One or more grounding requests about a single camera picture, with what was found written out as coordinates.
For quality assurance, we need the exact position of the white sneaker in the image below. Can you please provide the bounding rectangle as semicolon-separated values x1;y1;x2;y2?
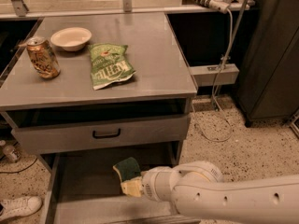
0;196;42;221

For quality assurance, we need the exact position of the grey wall bracket block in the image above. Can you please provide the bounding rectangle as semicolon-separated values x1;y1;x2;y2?
190;63;239;87

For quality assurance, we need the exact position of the black drawer handle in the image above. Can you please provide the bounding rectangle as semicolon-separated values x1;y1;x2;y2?
93;129;121;139

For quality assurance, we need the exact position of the small can on floor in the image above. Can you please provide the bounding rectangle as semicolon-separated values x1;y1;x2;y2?
3;145;21;162

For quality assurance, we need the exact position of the white cable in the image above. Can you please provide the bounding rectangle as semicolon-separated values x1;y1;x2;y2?
190;7;235;143

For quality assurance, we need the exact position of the white power adapter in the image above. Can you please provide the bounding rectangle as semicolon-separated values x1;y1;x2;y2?
208;0;229;14

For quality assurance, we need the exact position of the green and yellow sponge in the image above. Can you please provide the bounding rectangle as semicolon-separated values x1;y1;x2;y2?
113;157;141;188

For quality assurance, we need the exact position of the black cable on floor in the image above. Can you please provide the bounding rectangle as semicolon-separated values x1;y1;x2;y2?
0;157;39;175

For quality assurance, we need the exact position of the white ceramic bowl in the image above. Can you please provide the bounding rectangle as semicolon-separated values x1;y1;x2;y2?
50;27;92;51

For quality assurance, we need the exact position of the grey open lower drawer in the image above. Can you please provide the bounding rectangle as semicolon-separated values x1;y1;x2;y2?
41;143;200;224

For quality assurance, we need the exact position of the gold soda can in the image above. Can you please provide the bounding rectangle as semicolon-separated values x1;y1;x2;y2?
26;36;60;79

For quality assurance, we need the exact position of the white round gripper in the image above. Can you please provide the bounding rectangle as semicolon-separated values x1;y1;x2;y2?
121;166;182;202

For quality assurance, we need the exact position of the grey drawer cabinet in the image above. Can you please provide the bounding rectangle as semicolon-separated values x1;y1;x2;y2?
0;13;196;166

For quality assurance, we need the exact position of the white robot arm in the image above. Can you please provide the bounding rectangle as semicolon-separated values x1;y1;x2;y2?
113;157;299;224

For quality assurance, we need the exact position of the grey upper drawer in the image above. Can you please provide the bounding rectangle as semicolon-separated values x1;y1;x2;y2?
12;115;190;154

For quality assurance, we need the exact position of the green chip bag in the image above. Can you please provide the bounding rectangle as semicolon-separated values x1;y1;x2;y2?
88;43;135;90

